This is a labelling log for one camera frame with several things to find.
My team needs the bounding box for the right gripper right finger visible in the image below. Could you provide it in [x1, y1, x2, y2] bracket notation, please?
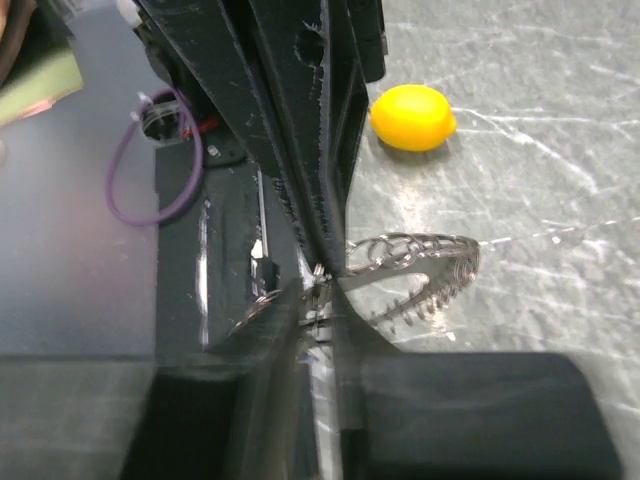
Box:
[332, 287, 624, 479]

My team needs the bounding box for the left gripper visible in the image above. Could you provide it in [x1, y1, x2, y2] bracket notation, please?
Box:
[141, 0, 388, 275]

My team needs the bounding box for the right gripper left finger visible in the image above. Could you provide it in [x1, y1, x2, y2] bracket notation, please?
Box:
[1, 280, 302, 479]

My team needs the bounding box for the yellow lemon on table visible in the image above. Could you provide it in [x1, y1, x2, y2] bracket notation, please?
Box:
[370, 84, 457, 152]

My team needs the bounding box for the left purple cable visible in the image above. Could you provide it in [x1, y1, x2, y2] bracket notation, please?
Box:
[103, 87, 205, 227]

